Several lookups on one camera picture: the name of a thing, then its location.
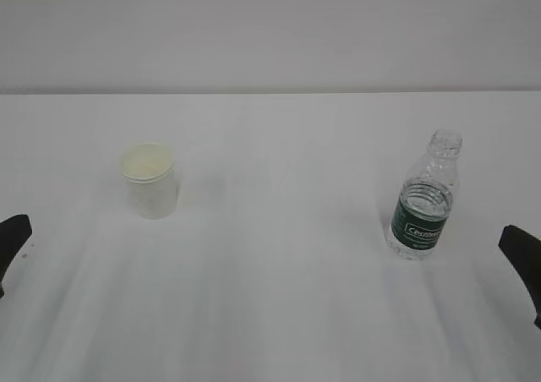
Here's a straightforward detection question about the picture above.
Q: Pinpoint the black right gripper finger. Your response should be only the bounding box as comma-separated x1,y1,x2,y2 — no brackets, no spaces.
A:
498,225,540,329

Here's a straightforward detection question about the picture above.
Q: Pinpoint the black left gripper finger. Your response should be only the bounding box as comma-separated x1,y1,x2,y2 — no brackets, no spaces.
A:
0,214,32,297

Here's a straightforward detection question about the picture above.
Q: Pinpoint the clear plastic water bottle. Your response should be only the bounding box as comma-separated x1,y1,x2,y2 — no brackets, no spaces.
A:
385,129,462,259

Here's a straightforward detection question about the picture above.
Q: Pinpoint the white paper cup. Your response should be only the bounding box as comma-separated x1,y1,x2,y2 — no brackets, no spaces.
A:
120,143,178,220

